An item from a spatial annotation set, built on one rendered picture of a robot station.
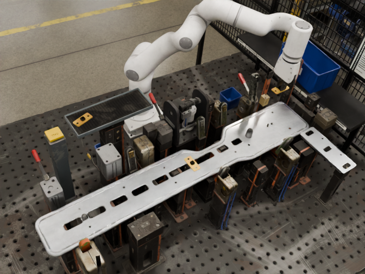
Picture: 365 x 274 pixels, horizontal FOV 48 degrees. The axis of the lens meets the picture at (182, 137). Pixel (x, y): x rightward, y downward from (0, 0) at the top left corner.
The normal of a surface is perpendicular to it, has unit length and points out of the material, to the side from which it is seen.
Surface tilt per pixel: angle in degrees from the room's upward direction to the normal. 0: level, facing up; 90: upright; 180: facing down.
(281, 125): 0
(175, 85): 0
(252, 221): 0
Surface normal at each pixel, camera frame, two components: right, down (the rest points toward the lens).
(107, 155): 0.08, -0.66
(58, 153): 0.56, 0.65
